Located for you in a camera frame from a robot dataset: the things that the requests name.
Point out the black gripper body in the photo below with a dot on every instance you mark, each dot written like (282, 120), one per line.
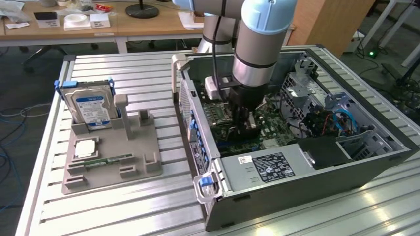
(246, 97)

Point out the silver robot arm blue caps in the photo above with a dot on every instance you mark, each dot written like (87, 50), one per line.
(259, 54)

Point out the green motherboard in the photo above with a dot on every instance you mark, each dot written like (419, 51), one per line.
(275, 127)

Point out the silver chipset heat sink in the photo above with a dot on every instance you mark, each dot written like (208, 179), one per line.
(271, 144)

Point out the silver metal disk bay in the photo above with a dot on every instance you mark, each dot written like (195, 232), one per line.
(302, 98)

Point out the blue case release latch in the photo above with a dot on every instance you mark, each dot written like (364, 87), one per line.
(206, 181)

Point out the white paper stack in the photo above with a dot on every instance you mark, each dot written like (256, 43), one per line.
(187, 22)

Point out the grey open PC case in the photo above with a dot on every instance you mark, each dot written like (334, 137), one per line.
(295, 204)

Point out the wooden cabinet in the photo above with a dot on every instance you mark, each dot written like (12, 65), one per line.
(328, 24)

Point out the grey disk bay cage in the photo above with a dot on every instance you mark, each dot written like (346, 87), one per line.
(364, 147)

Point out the wooden desk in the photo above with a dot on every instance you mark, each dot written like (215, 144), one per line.
(50, 34)
(147, 27)

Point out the grey plastic parts rack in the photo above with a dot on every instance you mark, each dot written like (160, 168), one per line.
(104, 147)

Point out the green RAM stick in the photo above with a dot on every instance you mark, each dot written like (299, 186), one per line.
(104, 161)

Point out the hard disk in blue carrier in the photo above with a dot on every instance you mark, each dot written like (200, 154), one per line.
(88, 108)

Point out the black round lamp base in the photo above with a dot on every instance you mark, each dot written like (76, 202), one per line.
(142, 12)

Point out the silver CPU chip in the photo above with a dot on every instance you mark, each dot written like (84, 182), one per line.
(86, 148)

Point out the plain white label box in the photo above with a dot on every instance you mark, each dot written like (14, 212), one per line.
(99, 20)

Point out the small red item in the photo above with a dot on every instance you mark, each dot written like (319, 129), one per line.
(102, 8)

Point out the black topped white box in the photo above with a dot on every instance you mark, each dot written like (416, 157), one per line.
(47, 19)

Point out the white paper slip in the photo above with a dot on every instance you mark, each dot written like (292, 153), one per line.
(16, 25)

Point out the clear plastic bag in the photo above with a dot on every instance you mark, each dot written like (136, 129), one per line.
(15, 11)

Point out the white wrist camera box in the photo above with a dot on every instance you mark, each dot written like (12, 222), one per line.
(211, 88)

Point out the white desk frame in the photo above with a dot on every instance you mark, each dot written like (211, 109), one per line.
(411, 55)

